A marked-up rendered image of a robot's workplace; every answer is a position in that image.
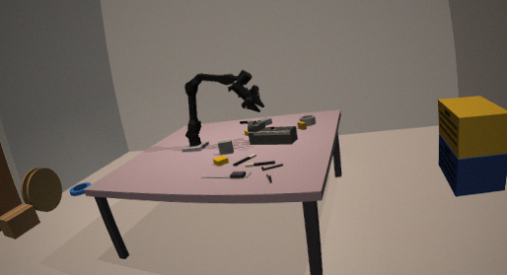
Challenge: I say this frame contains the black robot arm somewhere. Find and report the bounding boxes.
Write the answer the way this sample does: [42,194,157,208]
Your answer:
[184,70,259,148]

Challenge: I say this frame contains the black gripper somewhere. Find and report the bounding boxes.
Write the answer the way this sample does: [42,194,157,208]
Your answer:
[238,88,264,112]

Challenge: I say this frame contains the dark grey hollow cylinder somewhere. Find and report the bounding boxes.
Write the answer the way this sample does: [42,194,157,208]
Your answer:
[299,114,316,126]

